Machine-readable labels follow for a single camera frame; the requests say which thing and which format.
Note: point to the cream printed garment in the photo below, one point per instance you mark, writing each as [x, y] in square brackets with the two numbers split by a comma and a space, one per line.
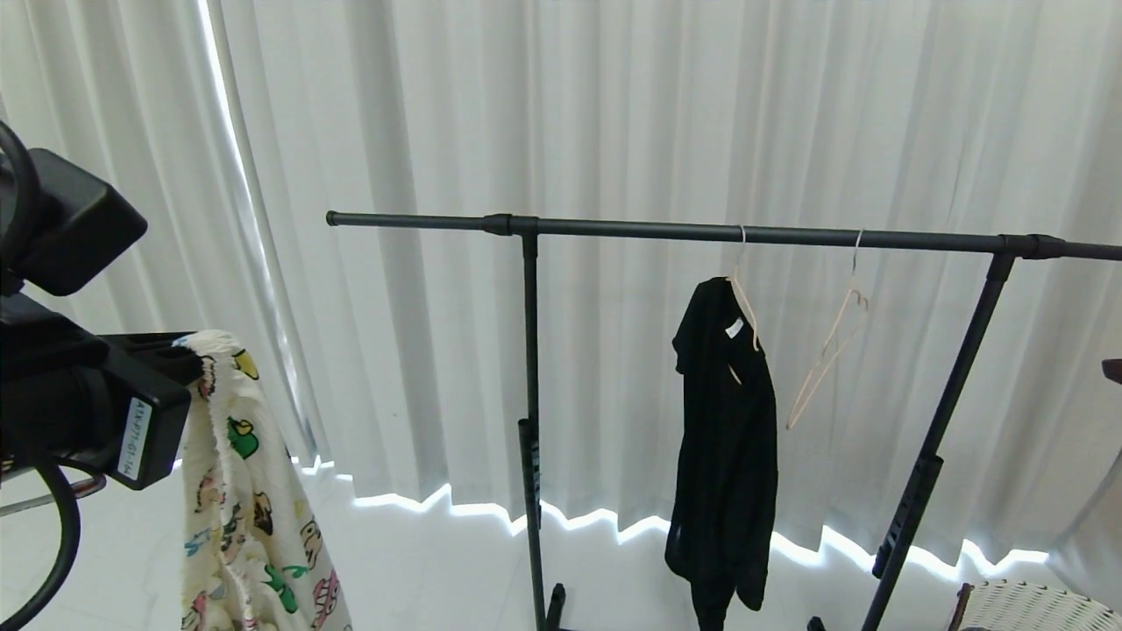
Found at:
[254, 526]

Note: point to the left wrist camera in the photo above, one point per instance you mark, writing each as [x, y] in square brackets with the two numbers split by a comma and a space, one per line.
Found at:
[70, 223]

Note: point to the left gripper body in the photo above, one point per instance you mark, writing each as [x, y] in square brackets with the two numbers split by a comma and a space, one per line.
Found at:
[96, 412]

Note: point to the black short-sleeved shirt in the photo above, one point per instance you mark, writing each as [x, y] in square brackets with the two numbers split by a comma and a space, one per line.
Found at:
[727, 456]

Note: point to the white curtain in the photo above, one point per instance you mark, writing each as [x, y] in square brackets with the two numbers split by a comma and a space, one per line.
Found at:
[614, 114]

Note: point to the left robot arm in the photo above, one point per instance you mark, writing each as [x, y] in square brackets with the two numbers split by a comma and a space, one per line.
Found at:
[7, 469]

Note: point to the pink clothes hanger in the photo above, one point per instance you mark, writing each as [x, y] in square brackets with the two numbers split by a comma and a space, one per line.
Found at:
[746, 315]
[857, 298]

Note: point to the black clothes rack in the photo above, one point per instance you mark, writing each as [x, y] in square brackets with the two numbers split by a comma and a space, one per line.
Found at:
[701, 232]

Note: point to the white laundry basket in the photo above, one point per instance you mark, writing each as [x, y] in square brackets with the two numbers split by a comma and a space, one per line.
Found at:
[1026, 609]

